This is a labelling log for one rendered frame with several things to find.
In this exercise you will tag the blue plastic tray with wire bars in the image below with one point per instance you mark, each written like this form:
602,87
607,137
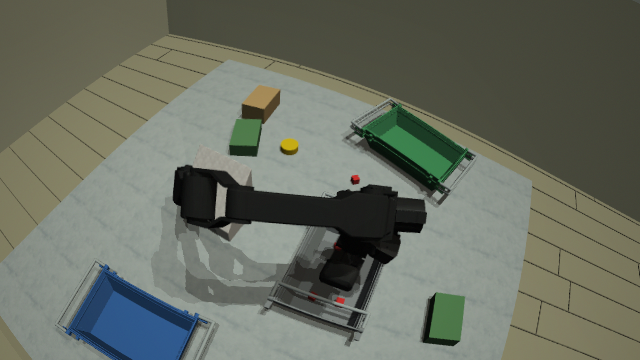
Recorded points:
126,323

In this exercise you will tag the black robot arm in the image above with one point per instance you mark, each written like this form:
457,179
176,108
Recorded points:
373,215

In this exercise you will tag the yellow short cylinder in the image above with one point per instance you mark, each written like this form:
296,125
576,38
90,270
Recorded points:
289,147

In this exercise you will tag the green rectangular block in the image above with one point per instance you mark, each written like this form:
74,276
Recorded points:
444,320
245,137

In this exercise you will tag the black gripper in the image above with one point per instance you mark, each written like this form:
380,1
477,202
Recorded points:
343,268

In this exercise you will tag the brown rectangular block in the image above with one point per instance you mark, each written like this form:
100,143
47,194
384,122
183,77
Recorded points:
261,103

